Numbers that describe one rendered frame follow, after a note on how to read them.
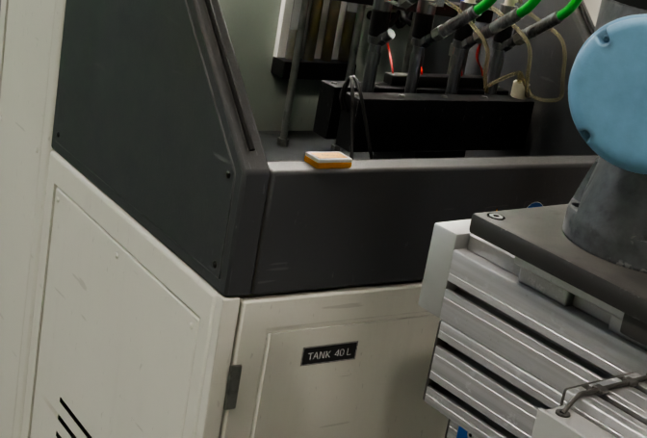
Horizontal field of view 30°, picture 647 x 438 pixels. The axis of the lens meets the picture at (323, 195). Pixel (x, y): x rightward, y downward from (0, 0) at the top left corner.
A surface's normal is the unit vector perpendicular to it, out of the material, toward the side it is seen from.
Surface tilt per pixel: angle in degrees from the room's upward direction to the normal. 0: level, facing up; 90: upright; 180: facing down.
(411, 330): 90
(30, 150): 90
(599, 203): 72
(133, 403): 90
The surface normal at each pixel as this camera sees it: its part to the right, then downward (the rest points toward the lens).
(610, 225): -0.63, -0.19
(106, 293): -0.83, 0.04
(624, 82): -0.46, 0.33
